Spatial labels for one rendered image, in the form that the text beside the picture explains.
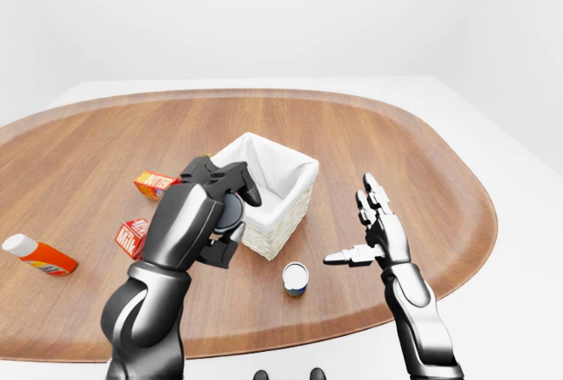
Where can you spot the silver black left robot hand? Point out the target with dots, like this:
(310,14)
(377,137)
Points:
(184,221)

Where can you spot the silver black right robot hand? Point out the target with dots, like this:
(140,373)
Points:
(387,230)

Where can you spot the round tin with dark lid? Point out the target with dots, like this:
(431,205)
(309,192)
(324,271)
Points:
(232,214)

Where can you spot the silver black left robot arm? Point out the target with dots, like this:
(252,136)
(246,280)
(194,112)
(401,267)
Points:
(145,309)

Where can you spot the white wicker basket with liner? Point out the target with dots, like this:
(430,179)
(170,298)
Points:
(281,186)

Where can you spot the orange butter box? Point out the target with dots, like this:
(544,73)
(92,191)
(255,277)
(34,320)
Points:
(154,183)

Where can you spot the red milk carton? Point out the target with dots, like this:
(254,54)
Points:
(129,237)

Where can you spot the small tin with white lid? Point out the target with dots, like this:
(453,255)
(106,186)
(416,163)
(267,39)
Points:
(295,278)

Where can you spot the orange bottle with white cap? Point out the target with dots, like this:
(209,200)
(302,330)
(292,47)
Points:
(44,257)

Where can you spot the small dark rounded shape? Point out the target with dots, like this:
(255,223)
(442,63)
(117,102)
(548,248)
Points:
(261,375)
(317,374)

